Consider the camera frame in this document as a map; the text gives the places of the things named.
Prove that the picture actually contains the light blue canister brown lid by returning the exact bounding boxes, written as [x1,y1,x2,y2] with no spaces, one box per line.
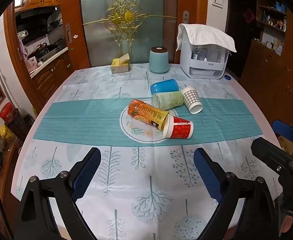
[149,47,169,74]

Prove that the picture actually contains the round floral placemat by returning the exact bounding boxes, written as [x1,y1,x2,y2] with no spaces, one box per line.
[119,98,168,145]

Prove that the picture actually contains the orange printed cup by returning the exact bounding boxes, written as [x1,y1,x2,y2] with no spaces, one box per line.
[127,99,169,131]

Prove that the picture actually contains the tree print tablecloth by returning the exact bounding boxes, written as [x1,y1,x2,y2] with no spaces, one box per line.
[11,63,282,239]

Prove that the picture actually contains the green printed cup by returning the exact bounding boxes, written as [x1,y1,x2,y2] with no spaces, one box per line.
[153,91,184,110]

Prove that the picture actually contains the white cosmetic organizer box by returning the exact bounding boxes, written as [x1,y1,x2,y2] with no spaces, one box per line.
[180,31,232,79]

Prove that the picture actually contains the white wall switch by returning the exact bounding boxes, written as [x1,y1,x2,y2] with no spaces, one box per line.
[211,0,223,9]

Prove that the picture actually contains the red tin can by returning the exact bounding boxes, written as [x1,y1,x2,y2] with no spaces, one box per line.
[0,102,15,123]

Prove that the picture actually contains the teal table runner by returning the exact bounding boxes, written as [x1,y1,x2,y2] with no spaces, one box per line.
[33,98,262,147]

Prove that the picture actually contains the white towel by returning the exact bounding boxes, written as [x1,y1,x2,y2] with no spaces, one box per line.
[176,23,237,53]

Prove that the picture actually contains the grey checkered paper cup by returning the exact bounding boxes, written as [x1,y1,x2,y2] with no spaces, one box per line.
[181,86,203,114]

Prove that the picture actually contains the red white paper cup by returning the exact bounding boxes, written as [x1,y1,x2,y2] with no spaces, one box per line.
[163,115,194,139]

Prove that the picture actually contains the yellow tissue box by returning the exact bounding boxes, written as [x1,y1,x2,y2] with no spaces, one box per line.
[110,53,130,74]

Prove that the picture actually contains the blue plastic cup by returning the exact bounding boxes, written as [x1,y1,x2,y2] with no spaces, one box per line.
[150,79,179,95]

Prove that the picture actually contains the wooden kitchen cabinets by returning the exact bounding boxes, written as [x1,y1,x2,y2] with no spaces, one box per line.
[4,0,91,113]

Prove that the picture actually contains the frosted glass sliding door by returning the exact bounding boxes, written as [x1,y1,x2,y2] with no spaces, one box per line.
[80,0,178,67]

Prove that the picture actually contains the cardboard box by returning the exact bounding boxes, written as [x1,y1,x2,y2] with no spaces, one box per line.
[277,135,293,155]

